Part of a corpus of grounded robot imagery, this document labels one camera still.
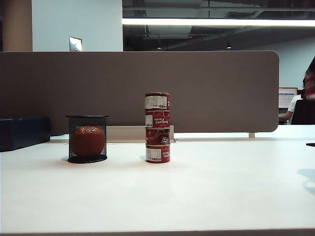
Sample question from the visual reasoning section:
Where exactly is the long ceiling light strip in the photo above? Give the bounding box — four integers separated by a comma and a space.
122, 17, 315, 27

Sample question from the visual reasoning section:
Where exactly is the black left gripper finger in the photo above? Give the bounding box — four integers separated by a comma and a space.
305, 55, 315, 77

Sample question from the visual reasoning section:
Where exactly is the black office chair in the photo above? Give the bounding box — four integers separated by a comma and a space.
291, 97, 315, 125

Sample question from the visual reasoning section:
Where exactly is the red can wide white label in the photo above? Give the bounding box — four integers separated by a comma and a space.
144, 91, 171, 110

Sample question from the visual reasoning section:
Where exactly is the metal wall plate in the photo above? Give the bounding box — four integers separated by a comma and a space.
69, 36, 83, 52

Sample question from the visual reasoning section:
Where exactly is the brown desk partition panel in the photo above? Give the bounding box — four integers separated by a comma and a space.
0, 50, 281, 134

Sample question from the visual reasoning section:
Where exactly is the red can white barcode label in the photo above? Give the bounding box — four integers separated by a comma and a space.
145, 144, 171, 164

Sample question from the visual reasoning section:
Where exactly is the computer monitor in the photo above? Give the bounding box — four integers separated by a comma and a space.
278, 87, 299, 109

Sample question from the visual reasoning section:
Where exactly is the dark blue box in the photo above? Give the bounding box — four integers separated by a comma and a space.
0, 116, 51, 152

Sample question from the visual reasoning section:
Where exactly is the red tomato paste can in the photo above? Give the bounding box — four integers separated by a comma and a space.
304, 73, 315, 100

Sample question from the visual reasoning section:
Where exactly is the black mesh pen holder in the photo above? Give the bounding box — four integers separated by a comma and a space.
64, 114, 109, 164

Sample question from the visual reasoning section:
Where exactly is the red can black label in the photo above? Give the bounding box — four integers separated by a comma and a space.
145, 127, 171, 146

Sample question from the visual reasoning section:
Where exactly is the person in white shirt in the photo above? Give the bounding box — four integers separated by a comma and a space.
279, 94, 304, 125

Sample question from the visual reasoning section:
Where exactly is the orange ball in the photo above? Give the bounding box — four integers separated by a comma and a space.
70, 125, 105, 157

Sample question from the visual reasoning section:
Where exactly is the red can small white label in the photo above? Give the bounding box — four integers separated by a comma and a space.
145, 109, 171, 129

